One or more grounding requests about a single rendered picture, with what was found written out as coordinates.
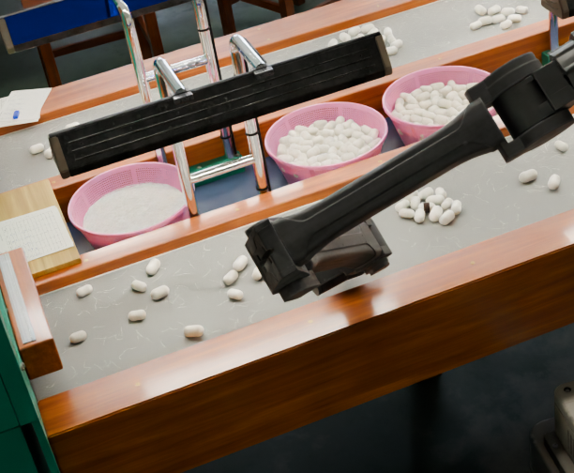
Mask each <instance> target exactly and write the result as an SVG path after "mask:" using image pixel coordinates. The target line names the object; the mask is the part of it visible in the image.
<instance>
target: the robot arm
mask: <svg viewBox="0 0 574 473"><path fill-rule="evenodd" d="M548 55H549V58H550V61H551V62H550V63H549V64H547V65H545V66H544V67H543V66H542V64H541V63H540V61H539V59H536V57H535V55H534V54H533V53H532V52H529V53H524V54H522V55H519V56H517V57H515V58H514V59H512V60H510V61H508V62H506V63H505V64H503V65H502V66H501V67H500V68H498V69H496V70H495V71H494V72H492V73H491V74H490V75H488V76H487V77H486V78H485V79H484V80H483V81H481V82H479V83H478V84H475V85H474V86H472V87H470V88H469V89H467V90H466V91H465V93H464V96H465V97H466V98H467V100H468V101H469V104H468V105H467V107H466V108H465V109H464V110H463V111H462V112H461V113H460V114H458V115H457V116H456V117H455V118H454V119H452V120H451V121H450V122H449V123H447V124H446V125H445V126H443V127H442V128H440V129H439V130H437V131H436V132H434V133H433V134H431V135H430V136H428V137H426V138H425V139H423V140H421V141H420V142H418V143H416V144H415V145H412V146H411V147H409V148H407V149H405V150H404V151H402V152H400V154H398V155H396V156H395V157H393V158H391V159H390V160H387V161H386V162H384V163H382V164H381V165H379V166H377V167H376V168H374V169H372V170H371V171H369V172H367V173H366V174H364V175H362V176H361V177H359V178H358V179H356V180H354V181H353V182H351V183H349V184H348V185H346V186H344V187H343V188H341V189H339V190H338V191H335V192H334V193H332V194H330V195H329V196H327V197H325V199H323V200H321V201H320V202H318V203H316V204H315V205H313V206H310V207H308V208H306V209H303V210H301V211H299V212H296V213H295V214H292V215H289V216H286V217H274V218H266V219H264V220H260V221H258V222H256V223H255V224H253V225H252V226H251V227H250V228H248V229H247V230H245V234H246V236H247V238H248V240H247V241H246V243H245V247H246V249H247V251H248V253H249V255H250V257H251V259H252V260H253V262H254V264H255V266H256V267H257V268H258V270H259V272H260V273H261V275H262V277H263V279H264V281H265V283H266V285H267V287H268V288H269V290H270V292H271V294H272V295H276V294H278V293H279V294H280V296H281V298H282V299H283V301H284V302H287V301H291V300H295V299H298V298H302V297H303V296H304V295H306V294H307V293H308V292H310V291H313V293H314V294H315V295H316V296H320V295H321V294H323V293H324V292H326V291H328V290H330V289H332V288H334V287H335V286H337V285H339V284H341V283H343V282H345V281H348V280H350V279H352V278H355V277H358V276H361V275H363V274H364V273H366V274H367V275H368V274H370V275H371V276H372V275H374V274H375V273H377V272H379V271H381V270H383V269H385V268H386V267H388V266H389V265H390V263H389V262H388V261H389V260H388V258H387V257H388V256H390V255H391V254H392V251H391V250H390V249H389V247H388V245H387V243H386V242H385V239H384V238H383V236H382V234H381V233H380V231H379V229H378V227H377V226H376V224H375V222H374V221H373V219H370V218H371V217H373V216H374V215H376V214H378V213H379V212H381V211H383V210H385V209H386V208H388V207H390V206H392V205H394V204H395V203H397V202H398V201H399V200H401V199H403V198H404V197H406V196H408V195H409V194H411V193H413V192H415V191H417V190H419V189H420V188H422V187H424V186H425V185H427V184H429V183H430V182H432V181H433V180H434V179H436V178H438V177H439V176H441V175H443V174H445V173H447V172H449V171H450V170H452V169H454V168H455V167H457V166H459V165H461V164H463V163H465V162H467V161H468V160H471V159H474V158H476V157H479V156H482V155H485V154H488V153H491V152H495V151H496V150H499V152H500V154H501V155H502V157H503V159H504V160H505V162H506V163H509V162H511V161H513V160H514V159H516V158H518V157H519V156H521V155H523V154H524V153H527V152H529V151H531V150H533V149H535V148H537V147H539V146H541V145H544V144H545V143H547V142H548V141H549V140H551V139H553V138H554V137H556V136H557V135H559V134H560V133H562V132H563V131H565V130H566V129H568V128H569V127H570V126H572V125H573V124H574V117H573V115H572V114H571V112H570V111H569V109H570V108H571V107H572V106H573V105H574V31H573V32H571V33H570V36H569V41H568V42H567V43H565V44H563V45H562V46H560V47H558V48H557V49H555V50H553V51H552V52H550V53H548ZM491 106H492V107H493V108H494V110H495V111H496V113H497V114H498V115H499V117H500V119H501V120H502V122H503V123H504V125H505V127H506V129H507V130H508V132H509V134H510V135H511V137H512V139H513V141H511V142H509V143H508V142H507V140H506V138H505V136H504V134H503V133H502V132H501V130H500V129H499V127H498V125H497V124H496V122H495V121H494V119H493V117H492V116H491V114H490V112H489V110H488V109H489V108H490V107H491Z"/></svg>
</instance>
